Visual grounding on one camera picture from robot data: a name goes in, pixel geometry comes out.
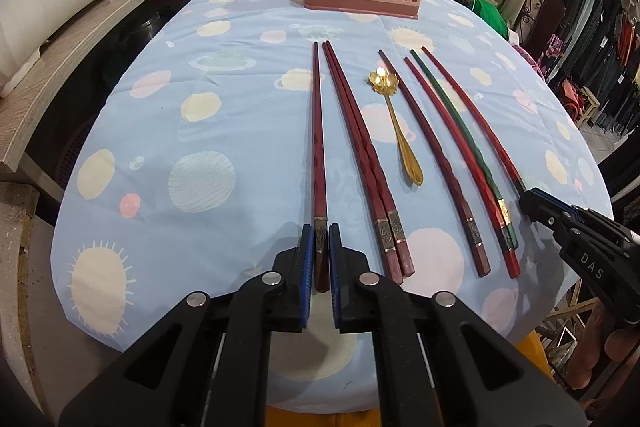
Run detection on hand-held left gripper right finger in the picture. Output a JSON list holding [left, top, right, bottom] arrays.
[[327, 223, 586, 427]]

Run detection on person's right hand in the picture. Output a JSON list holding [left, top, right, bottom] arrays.
[[574, 301, 640, 389]]

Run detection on blue planet print tablecloth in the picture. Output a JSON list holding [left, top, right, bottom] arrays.
[[50, 0, 616, 415]]

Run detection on green chopstick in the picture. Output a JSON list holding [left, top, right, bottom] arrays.
[[409, 49, 519, 253]]

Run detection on wooden stool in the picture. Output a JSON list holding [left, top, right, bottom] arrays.
[[542, 279, 598, 360]]

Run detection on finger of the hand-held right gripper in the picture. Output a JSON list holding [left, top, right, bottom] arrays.
[[569, 205, 634, 244], [519, 188, 577, 244]]

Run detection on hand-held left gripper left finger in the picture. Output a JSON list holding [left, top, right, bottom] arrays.
[[59, 223, 317, 427]]

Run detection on rack of hanging clothes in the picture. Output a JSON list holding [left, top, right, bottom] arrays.
[[542, 0, 640, 150]]

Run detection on green cloth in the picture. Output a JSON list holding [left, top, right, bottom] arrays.
[[471, 0, 512, 38]]

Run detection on pair dark red chopsticks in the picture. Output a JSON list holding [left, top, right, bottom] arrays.
[[327, 41, 416, 278]]

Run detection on gold flower spoon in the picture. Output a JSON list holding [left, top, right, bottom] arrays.
[[369, 69, 425, 186]]

